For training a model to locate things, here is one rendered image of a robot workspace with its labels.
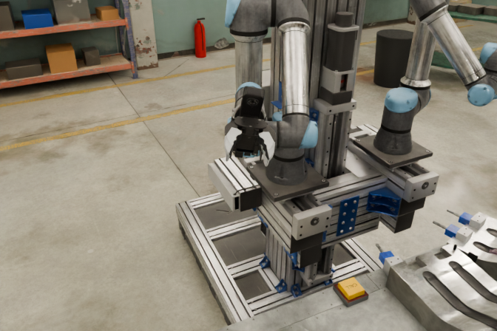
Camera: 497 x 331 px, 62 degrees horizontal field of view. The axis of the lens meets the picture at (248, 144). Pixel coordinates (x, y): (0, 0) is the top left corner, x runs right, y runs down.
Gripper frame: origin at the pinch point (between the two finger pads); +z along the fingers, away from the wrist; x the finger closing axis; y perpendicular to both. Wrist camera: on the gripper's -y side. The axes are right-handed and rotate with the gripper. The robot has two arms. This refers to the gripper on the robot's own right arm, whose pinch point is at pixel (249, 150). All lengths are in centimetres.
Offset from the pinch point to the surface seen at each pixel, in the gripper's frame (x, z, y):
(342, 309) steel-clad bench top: -37, -17, 61
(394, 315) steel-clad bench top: -52, -14, 59
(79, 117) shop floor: 160, -323, 169
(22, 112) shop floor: 225, -334, 178
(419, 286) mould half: -58, -18, 50
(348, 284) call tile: -39, -23, 57
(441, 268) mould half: -67, -25, 48
